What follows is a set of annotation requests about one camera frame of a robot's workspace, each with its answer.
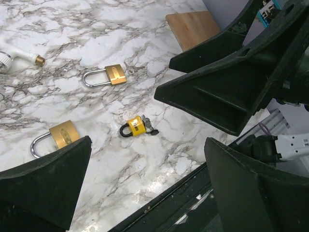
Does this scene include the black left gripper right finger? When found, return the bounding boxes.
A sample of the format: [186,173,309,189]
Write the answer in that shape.
[204,138,309,232]

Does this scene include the blue network switch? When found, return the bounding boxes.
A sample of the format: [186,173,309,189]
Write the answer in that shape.
[256,0,282,28]

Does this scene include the wooden board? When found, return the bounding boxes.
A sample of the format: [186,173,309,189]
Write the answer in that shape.
[166,11,220,51]

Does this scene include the keys of yellow padlock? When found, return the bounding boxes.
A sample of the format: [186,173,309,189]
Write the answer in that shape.
[141,115,152,129]

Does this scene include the yellow black padlock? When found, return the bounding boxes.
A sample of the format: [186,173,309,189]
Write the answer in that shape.
[119,116,159,138]

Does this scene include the silver keys of long padlock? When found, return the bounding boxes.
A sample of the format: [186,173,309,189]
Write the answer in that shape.
[124,61,145,75]

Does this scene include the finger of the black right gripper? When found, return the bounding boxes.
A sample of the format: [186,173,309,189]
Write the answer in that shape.
[154,0,309,136]
[169,0,263,73]

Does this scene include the small brass padlock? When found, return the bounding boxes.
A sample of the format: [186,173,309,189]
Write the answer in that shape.
[30,120,80,159]

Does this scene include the long-shackle brass padlock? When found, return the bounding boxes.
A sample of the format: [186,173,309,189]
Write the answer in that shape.
[82,64,127,88]

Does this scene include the black front rail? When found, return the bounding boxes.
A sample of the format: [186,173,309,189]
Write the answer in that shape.
[106,130,261,232]

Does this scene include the white plastic tap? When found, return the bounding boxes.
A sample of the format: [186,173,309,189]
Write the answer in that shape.
[0,46,45,73]

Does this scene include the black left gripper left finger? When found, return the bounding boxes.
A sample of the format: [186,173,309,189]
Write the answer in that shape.
[0,136,92,232]

